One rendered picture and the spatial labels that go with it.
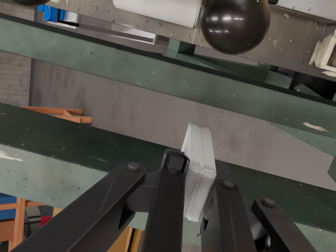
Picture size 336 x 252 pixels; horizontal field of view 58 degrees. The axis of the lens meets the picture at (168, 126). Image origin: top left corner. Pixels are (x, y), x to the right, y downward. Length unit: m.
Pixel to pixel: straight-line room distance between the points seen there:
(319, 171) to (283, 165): 0.22
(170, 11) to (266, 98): 0.17
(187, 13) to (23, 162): 0.22
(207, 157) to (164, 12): 0.17
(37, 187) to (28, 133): 0.06
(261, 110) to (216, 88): 0.06
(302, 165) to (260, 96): 1.47
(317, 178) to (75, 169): 1.58
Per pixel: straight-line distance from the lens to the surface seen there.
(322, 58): 0.32
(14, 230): 5.20
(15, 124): 0.40
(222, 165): 0.18
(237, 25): 0.16
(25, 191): 0.36
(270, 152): 1.96
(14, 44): 0.43
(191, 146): 0.17
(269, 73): 1.76
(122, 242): 3.37
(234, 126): 2.16
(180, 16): 0.29
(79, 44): 0.40
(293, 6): 0.29
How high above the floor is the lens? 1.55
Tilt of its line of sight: 34 degrees down
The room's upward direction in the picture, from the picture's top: 88 degrees counter-clockwise
